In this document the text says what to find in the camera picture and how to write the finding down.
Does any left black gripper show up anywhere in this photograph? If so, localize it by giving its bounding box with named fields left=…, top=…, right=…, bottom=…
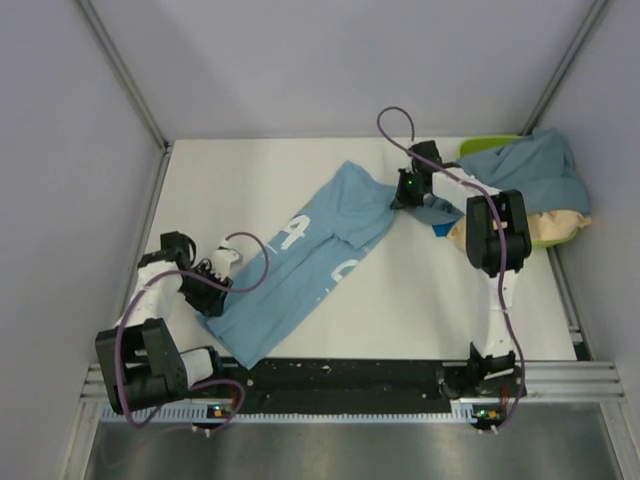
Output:
left=178, top=262, right=233, bottom=317

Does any light blue printed t-shirt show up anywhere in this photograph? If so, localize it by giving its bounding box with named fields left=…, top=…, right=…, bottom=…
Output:
left=203, top=160, right=464, bottom=371

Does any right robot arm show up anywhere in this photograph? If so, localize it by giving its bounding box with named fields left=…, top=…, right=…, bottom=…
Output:
left=390, top=141, right=532, bottom=398

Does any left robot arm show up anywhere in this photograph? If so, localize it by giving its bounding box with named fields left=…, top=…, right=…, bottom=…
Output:
left=95, top=231, right=242, bottom=415

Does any royal blue t-shirt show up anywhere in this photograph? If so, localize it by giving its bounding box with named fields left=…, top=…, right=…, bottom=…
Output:
left=433, top=222, right=456, bottom=238

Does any green plastic basket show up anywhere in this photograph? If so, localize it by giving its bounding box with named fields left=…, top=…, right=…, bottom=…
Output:
left=457, top=133, right=581, bottom=249

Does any grey-blue t-shirt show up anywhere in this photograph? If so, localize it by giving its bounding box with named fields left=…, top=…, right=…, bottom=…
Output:
left=458, top=128, right=591, bottom=216

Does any cream yellow t-shirt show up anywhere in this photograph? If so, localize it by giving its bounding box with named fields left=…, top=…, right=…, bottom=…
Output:
left=445, top=208, right=595, bottom=247

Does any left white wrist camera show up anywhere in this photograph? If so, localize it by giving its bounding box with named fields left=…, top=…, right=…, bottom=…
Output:
left=211, top=239, right=243, bottom=280

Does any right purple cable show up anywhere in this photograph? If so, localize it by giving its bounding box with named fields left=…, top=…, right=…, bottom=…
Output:
left=376, top=106, right=526, bottom=435

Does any purple cable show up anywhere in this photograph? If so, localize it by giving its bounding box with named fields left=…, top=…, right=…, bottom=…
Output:
left=376, top=106, right=526, bottom=435
left=113, top=231, right=274, bottom=439

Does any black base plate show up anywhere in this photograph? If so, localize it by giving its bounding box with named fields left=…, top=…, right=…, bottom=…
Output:
left=218, top=357, right=526, bottom=414

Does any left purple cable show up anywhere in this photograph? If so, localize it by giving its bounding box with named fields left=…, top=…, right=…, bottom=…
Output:
left=113, top=231, right=274, bottom=439

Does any aluminium frame rail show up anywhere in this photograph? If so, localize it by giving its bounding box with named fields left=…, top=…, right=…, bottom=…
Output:
left=79, top=361, right=626, bottom=404

